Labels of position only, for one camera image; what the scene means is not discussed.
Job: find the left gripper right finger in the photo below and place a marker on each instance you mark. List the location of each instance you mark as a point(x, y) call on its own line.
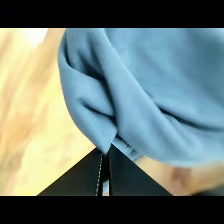
point(131, 180)

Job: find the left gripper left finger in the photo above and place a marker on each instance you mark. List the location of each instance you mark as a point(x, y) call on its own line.
point(81, 180)

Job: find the blue T-shirt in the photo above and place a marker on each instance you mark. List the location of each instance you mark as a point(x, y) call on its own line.
point(150, 86)

